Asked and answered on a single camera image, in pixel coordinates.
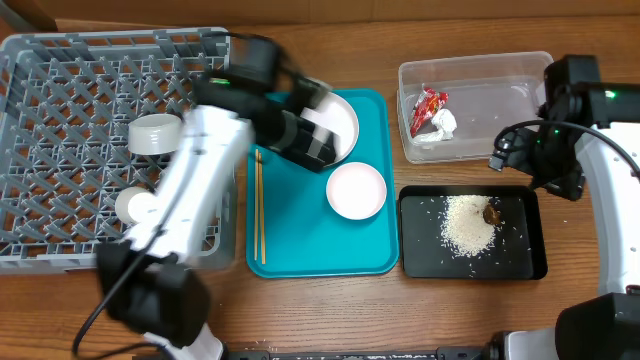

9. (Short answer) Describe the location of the grey dish rack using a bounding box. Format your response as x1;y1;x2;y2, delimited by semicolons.
1;27;231;275

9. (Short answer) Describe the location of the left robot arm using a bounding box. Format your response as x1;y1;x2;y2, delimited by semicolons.
71;71;336;359

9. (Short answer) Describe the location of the brown food scrap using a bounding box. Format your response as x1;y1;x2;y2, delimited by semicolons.
482;203;502;226

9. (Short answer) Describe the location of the red snack wrapper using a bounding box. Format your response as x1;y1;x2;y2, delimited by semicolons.
410;86;449;137

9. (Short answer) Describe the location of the white cup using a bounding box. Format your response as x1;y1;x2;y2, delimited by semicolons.
115;187;156;225

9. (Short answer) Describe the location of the wooden chopstick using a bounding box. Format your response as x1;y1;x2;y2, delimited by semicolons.
254;147;260;261
257;151;266;265

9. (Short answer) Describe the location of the teal serving tray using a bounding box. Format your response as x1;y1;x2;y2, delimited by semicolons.
246;89;399;278

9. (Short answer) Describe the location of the clear plastic bin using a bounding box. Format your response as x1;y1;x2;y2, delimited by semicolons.
397;51;553;164

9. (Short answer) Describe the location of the pile of rice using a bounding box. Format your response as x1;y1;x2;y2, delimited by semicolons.
441;195;496;258

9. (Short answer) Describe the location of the white napkin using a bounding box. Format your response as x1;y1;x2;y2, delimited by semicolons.
414;109;457;144

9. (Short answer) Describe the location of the black tray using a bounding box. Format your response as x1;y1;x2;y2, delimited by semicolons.
398;185;548;280

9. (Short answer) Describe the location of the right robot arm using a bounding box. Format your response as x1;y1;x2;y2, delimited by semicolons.
483;81;639;359

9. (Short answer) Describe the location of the grey bowl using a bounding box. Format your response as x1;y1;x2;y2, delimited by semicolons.
128;113;183;155

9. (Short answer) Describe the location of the small white plate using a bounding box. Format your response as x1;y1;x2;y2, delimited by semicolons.
326;162;387;220

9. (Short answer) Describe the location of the large white plate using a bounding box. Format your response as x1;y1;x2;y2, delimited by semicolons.
301;92;360;164

